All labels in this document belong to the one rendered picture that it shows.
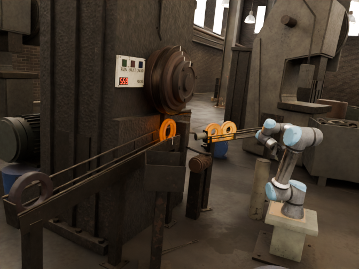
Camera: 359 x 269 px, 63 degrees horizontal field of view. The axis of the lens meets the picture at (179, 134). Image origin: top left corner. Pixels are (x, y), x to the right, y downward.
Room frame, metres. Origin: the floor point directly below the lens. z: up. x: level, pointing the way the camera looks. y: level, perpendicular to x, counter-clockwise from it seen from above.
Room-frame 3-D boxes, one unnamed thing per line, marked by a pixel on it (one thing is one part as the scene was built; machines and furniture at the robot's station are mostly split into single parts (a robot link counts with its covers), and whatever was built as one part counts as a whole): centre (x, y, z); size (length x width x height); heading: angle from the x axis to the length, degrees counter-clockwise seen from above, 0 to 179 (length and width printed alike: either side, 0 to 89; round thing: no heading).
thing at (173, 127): (2.09, 0.08, 0.75); 0.18 x 0.03 x 0.18; 152
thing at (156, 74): (2.09, 0.08, 1.12); 0.47 x 0.06 x 0.47; 153
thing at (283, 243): (1.88, -0.82, 0.13); 0.40 x 0.40 x 0.26; 69
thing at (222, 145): (4.28, -0.58, 0.17); 0.57 x 0.31 x 0.34; 173
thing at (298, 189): (1.88, -0.81, 0.47); 0.13 x 0.12 x 0.14; 101
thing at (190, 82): (2.04, -0.01, 1.12); 0.28 x 0.06 x 0.28; 153
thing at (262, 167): (2.39, -0.73, 0.26); 0.12 x 0.12 x 0.52
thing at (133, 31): (2.28, 0.46, 0.88); 1.08 x 0.73 x 1.76; 153
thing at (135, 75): (1.83, 0.33, 1.15); 0.26 x 0.02 x 0.18; 153
